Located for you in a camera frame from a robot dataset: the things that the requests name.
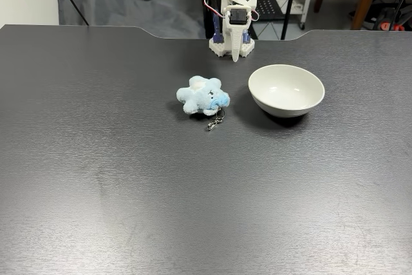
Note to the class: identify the blue table clamp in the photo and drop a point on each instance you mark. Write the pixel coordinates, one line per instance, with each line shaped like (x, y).
(217, 30)

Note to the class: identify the black vacuum cleaner red parts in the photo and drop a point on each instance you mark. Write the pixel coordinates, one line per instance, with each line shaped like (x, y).
(384, 11)

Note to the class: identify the white plug on shelf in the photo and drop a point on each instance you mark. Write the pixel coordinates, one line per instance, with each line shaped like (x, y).
(289, 1)

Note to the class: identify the grey cloth backdrop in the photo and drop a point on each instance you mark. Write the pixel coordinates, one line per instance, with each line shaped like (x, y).
(128, 1)

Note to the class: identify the white ceramic bowl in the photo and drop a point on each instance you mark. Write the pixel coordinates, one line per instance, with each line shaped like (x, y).
(286, 89)

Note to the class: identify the black upright shelf pole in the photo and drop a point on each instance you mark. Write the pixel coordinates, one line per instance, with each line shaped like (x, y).
(289, 1)

